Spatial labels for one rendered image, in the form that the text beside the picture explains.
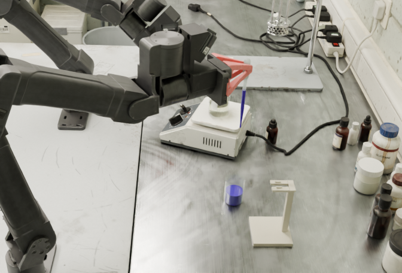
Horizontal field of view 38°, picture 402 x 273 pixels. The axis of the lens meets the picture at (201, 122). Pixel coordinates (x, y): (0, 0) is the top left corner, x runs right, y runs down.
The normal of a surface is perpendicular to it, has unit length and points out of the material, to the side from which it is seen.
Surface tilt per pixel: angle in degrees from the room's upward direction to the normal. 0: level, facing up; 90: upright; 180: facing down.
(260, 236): 0
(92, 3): 87
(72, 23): 0
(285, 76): 0
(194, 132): 90
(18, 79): 90
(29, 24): 92
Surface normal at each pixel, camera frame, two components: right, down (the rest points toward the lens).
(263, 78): 0.04, -0.84
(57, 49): 0.06, 0.45
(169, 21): -0.32, 0.51
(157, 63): 0.54, 0.47
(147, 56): -0.84, 0.26
